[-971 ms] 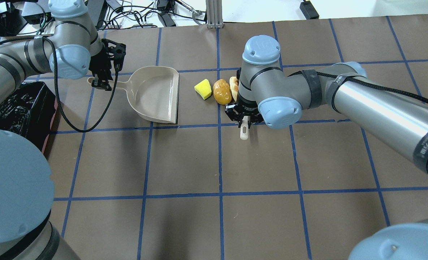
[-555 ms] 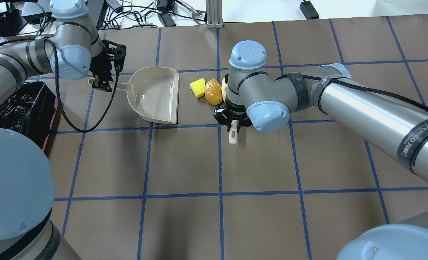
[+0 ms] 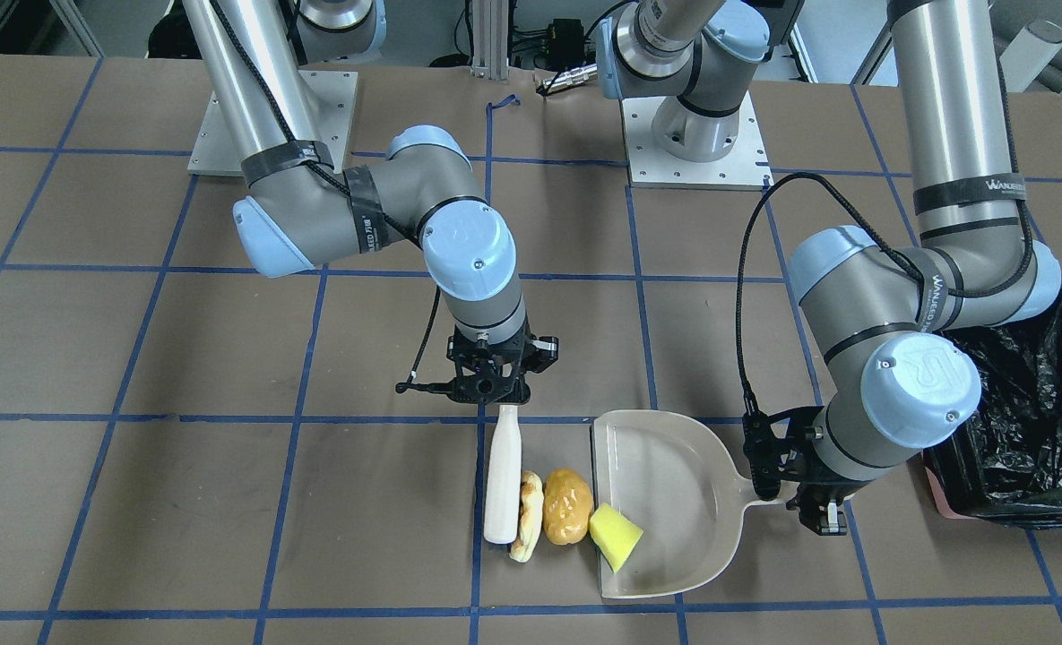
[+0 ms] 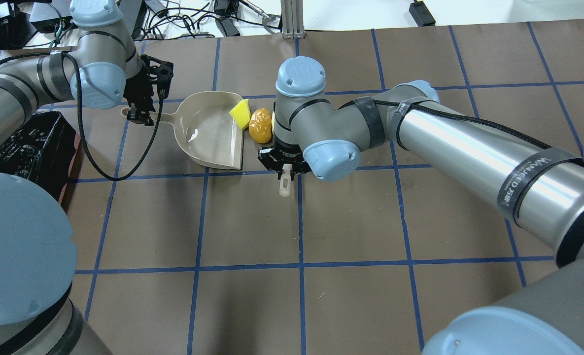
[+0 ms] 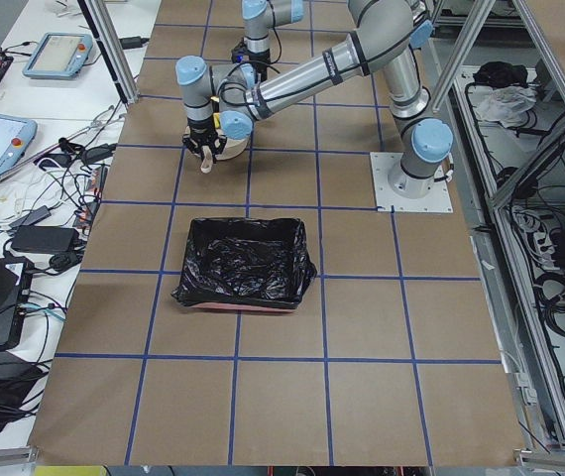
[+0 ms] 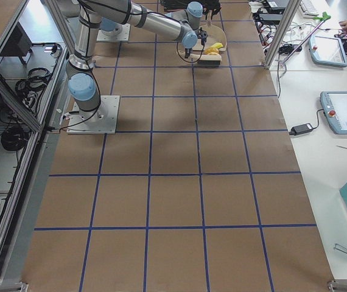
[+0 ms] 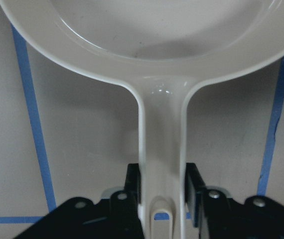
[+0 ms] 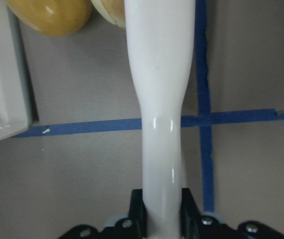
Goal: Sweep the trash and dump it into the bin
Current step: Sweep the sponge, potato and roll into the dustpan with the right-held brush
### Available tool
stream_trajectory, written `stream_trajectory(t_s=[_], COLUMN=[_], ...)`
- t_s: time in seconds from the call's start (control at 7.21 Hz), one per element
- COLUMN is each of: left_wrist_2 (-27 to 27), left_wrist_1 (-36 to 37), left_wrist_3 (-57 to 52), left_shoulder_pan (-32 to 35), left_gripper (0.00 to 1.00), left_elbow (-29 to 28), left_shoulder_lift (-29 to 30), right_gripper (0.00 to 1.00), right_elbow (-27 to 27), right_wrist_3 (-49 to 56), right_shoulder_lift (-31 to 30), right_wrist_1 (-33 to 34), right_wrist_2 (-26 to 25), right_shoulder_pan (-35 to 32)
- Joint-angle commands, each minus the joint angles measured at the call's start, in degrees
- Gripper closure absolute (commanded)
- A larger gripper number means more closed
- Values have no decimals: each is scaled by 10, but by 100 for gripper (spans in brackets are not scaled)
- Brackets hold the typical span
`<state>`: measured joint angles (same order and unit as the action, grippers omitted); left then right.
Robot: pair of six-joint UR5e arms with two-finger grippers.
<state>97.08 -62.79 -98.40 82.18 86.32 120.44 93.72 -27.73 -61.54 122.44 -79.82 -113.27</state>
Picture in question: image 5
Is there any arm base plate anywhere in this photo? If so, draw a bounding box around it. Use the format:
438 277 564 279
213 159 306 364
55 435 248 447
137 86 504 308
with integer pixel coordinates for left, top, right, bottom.
370 152 453 214

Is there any teach pendant far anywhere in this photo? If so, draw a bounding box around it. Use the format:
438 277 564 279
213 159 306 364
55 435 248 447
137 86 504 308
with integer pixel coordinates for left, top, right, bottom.
23 33 93 79

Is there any aluminium frame post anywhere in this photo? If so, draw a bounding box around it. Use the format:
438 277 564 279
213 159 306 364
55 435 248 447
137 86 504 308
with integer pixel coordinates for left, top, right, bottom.
77 0 139 106

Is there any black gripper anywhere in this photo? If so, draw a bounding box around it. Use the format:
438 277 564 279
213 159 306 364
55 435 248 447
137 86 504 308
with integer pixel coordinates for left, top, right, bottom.
182 118 227 163

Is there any beige plastic dustpan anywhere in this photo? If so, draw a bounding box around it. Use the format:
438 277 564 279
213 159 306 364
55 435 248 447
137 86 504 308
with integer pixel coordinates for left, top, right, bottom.
199 96 252 175

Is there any white crumpled cloth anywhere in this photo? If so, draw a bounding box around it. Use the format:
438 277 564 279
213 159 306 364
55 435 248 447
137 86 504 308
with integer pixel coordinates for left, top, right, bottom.
475 86 536 128

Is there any black power brick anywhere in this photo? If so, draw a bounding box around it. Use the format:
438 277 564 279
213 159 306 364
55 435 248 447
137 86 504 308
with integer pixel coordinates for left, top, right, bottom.
11 225 80 254

